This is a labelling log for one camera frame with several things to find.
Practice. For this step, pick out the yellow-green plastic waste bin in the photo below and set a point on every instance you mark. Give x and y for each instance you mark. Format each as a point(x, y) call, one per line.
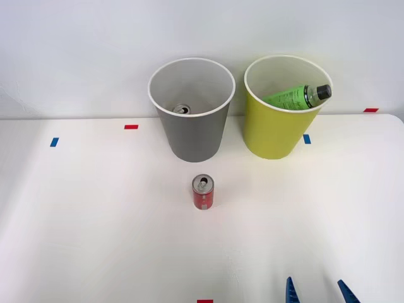
point(277, 132)

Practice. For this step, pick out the green label plastic bottle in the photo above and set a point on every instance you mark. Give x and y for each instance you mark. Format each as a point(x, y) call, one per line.
point(293, 97)

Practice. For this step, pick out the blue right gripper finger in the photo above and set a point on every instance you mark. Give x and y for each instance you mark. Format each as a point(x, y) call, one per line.
point(348, 293)
point(291, 292)

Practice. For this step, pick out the red drink can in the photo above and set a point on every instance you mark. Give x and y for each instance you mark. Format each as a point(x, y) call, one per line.
point(203, 197)

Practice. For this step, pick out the grey plastic waste bin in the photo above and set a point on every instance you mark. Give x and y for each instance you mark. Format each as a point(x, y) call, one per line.
point(194, 139)

